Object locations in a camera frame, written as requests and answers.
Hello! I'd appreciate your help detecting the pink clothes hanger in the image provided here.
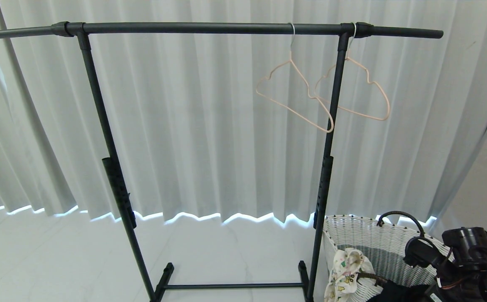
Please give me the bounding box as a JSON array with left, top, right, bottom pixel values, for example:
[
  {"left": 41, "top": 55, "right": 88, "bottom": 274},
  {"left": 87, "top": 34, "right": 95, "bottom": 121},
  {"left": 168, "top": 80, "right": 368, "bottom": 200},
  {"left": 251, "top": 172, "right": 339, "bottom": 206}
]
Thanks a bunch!
[
  {"left": 314, "top": 23, "right": 391, "bottom": 121},
  {"left": 255, "top": 23, "right": 335, "bottom": 133}
]

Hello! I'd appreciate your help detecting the black garment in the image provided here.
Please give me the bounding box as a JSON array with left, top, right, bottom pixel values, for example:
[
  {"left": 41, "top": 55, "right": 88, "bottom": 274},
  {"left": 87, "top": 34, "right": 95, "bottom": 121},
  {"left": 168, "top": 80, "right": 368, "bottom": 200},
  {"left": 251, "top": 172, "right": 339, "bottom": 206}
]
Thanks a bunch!
[{"left": 367, "top": 280, "right": 435, "bottom": 302}]

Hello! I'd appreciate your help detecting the black clothes rack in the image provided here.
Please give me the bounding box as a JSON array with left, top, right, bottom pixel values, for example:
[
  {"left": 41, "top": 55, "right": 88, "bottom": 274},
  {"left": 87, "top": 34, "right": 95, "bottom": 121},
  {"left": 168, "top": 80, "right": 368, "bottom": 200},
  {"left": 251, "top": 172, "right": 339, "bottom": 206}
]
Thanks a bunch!
[{"left": 0, "top": 21, "right": 444, "bottom": 302}]

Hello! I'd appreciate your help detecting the white laundry basket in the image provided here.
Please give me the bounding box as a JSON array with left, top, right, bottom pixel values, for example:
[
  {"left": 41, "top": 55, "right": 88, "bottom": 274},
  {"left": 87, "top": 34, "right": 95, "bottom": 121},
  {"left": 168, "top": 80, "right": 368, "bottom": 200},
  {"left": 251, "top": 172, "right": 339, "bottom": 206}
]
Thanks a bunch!
[{"left": 322, "top": 211, "right": 453, "bottom": 302}]

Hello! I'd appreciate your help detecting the white curtain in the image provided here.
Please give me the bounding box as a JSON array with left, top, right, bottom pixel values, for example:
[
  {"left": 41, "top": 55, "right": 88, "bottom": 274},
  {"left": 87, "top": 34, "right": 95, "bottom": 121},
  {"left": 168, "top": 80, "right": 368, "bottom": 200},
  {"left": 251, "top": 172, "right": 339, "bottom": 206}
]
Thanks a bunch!
[{"left": 0, "top": 0, "right": 487, "bottom": 229}]

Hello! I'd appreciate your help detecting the cream printed garment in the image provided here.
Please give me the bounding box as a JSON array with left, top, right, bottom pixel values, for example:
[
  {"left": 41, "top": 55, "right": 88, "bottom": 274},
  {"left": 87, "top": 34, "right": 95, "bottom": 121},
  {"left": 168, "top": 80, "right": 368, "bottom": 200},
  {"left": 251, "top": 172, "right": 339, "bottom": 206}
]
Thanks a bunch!
[{"left": 324, "top": 247, "right": 376, "bottom": 302}]

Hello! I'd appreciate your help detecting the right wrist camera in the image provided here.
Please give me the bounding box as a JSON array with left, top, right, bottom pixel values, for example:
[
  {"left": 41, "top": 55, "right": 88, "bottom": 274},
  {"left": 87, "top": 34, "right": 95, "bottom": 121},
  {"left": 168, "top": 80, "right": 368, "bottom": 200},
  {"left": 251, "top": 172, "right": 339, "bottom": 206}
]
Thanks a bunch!
[{"left": 403, "top": 236, "right": 453, "bottom": 277}]

